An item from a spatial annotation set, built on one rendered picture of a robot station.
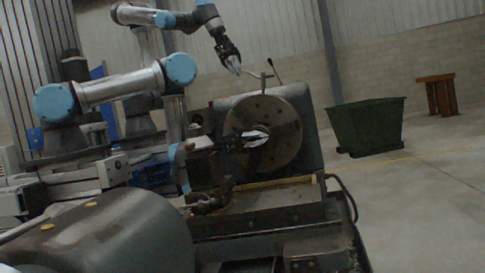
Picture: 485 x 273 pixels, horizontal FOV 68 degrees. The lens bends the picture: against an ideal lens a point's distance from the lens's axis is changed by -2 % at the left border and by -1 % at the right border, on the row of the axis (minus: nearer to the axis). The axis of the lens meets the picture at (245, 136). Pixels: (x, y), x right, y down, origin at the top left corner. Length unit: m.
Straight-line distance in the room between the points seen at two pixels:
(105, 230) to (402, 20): 11.95
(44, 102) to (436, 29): 11.69
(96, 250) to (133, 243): 0.03
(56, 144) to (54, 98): 0.20
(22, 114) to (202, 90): 10.28
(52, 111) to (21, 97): 0.51
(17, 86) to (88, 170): 0.58
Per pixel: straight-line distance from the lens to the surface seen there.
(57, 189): 1.41
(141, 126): 1.77
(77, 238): 0.29
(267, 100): 1.44
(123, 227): 0.31
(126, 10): 1.79
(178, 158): 1.32
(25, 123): 1.73
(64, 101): 1.23
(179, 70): 1.29
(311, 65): 11.52
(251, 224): 0.84
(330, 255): 0.74
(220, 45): 1.55
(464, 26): 12.61
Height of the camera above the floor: 1.20
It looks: 5 degrees down
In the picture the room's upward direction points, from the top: 11 degrees counter-clockwise
